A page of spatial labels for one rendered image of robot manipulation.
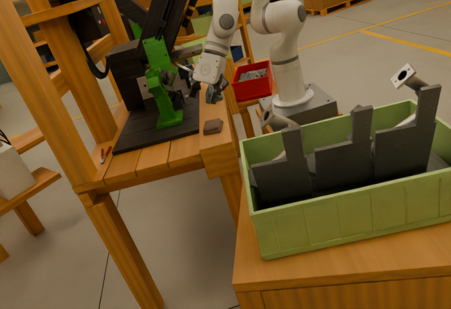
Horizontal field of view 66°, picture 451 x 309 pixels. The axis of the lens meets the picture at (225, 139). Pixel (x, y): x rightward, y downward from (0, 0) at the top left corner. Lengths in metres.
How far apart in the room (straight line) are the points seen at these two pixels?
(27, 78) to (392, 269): 1.29
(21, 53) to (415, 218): 1.33
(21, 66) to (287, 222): 1.04
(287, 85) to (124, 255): 1.08
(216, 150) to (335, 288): 0.69
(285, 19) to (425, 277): 0.97
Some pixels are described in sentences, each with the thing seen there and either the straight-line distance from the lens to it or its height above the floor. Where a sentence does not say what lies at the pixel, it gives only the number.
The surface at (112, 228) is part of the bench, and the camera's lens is 1.68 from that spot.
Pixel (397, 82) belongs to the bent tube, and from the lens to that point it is 0.96.
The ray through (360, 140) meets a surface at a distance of 0.97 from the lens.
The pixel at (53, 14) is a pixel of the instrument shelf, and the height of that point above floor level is 1.52.
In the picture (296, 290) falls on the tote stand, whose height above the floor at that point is 0.74.
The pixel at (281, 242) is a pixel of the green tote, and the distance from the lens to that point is 0.99.
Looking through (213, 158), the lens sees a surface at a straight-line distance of 1.43.
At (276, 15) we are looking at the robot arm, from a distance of 1.45.
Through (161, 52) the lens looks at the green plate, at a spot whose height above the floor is 1.19.
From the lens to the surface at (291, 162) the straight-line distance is 0.95.
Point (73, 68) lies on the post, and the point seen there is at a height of 1.27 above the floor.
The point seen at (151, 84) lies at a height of 1.13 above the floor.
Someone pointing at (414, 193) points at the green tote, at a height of 0.91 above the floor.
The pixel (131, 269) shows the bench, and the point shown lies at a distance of 1.84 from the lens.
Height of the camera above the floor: 1.54
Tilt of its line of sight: 27 degrees down
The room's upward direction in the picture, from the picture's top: 16 degrees counter-clockwise
